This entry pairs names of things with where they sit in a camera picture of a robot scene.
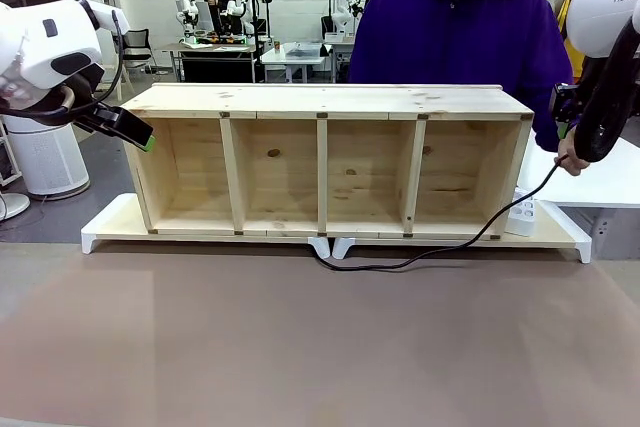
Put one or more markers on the person in purple hoodie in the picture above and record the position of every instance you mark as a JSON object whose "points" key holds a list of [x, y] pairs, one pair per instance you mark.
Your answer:
{"points": [[450, 32]]}

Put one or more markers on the person's left forearm purple sleeve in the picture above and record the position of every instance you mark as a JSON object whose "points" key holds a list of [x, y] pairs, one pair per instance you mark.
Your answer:
{"points": [[552, 97]]}

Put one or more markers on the white power strip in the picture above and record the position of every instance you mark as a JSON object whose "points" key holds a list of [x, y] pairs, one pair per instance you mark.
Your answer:
{"points": [[522, 214]]}

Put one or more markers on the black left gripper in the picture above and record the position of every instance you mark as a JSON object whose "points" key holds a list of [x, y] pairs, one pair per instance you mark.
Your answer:
{"points": [[85, 84]]}

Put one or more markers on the white cylindrical air purifier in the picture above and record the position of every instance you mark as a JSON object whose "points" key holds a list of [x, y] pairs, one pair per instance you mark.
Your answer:
{"points": [[47, 157]]}

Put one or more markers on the pine wood four-compartment shelf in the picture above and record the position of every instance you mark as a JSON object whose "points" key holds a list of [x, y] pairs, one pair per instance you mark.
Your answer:
{"points": [[320, 167]]}

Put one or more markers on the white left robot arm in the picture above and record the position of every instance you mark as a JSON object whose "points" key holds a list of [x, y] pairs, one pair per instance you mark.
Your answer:
{"points": [[55, 42]]}

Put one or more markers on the wooden background work table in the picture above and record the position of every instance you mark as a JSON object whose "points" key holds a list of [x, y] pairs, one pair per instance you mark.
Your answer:
{"points": [[220, 49]]}

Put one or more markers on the clear plastic tray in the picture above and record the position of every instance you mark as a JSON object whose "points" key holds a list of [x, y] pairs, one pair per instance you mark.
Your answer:
{"points": [[302, 49]]}

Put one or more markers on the black tripod stand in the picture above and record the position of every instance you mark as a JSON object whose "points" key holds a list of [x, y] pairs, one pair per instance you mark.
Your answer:
{"points": [[256, 32]]}

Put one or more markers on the black office chair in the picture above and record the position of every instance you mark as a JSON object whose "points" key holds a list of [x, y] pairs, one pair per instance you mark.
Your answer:
{"points": [[136, 49]]}

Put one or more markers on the white standing fan base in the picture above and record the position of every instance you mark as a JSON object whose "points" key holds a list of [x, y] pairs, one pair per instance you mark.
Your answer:
{"points": [[12, 204]]}

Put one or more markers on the small paper cup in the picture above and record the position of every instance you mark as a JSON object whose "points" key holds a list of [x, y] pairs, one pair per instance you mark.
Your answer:
{"points": [[278, 46]]}

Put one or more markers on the person's left hand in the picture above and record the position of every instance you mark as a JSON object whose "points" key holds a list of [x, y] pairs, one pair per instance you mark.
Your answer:
{"points": [[570, 157]]}

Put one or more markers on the white background table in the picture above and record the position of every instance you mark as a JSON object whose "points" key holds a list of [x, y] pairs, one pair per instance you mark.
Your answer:
{"points": [[295, 59]]}

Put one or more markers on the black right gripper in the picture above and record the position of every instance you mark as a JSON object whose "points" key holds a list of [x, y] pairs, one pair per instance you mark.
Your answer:
{"points": [[565, 99]]}

